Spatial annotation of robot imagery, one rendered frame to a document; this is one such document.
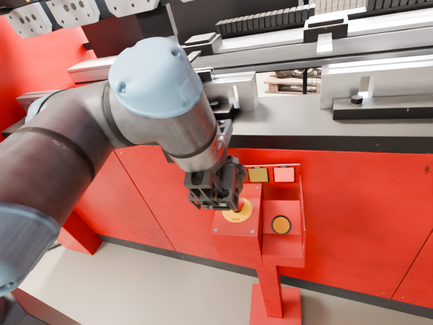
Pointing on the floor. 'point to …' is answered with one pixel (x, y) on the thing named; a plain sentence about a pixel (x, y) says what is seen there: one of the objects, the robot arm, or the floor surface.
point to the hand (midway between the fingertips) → (232, 190)
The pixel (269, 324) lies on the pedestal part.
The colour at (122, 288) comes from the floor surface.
